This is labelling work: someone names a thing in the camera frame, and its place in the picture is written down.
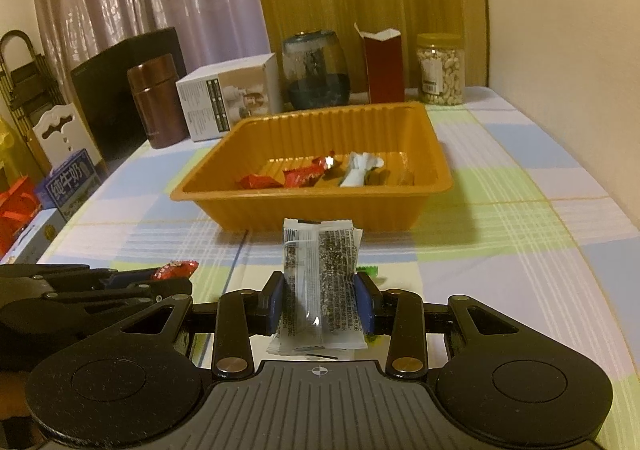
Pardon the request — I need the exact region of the green candy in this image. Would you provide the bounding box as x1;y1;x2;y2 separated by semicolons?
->
356;266;378;279

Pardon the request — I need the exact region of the clear dark seaweed packet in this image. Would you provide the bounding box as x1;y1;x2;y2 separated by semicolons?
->
268;218;367;358

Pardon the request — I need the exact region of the large red snack packet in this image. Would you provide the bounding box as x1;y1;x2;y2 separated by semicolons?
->
238;174;283;190

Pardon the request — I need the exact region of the silver green snack bag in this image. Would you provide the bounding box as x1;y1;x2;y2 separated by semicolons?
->
340;152;384;188

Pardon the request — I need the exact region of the small red candy packet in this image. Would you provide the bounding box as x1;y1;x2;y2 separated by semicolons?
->
283;151;335;188

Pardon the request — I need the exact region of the tiny red candy packet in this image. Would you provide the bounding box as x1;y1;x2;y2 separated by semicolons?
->
320;163;346;186

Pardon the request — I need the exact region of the clear brown candy packet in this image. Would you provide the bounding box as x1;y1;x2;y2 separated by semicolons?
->
364;168;414;187

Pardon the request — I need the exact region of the light blue carton box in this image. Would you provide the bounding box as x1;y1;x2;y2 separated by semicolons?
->
1;208;66;264

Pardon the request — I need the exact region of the red gift bag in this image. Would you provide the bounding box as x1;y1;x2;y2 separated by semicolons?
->
0;176;41;256

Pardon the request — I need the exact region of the blue milk carton box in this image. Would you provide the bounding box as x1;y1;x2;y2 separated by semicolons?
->
35;149;102;222

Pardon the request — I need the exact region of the orange plastic tray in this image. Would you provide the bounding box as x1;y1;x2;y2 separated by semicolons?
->
170;102;452;232

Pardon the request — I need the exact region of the white wooden chair back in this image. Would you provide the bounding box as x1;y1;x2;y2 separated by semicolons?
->
32;103;103;168

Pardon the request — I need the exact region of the white product box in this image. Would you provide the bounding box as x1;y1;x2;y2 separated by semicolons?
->
176;52;283;141

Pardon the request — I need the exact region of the brown metal thermos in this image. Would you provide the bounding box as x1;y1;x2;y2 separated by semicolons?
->
127;54;189;149

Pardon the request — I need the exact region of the folding step ladder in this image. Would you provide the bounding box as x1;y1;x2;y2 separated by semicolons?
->
1;30;65;175

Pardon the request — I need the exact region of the dark glass jar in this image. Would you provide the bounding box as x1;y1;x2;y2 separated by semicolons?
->
282;30;350;111

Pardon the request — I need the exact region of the clear jar of nuts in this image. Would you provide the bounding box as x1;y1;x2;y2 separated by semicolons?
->
416;33;465;106

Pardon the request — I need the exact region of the dark red open carton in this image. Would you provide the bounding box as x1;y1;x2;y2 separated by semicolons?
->
355;24;405;103

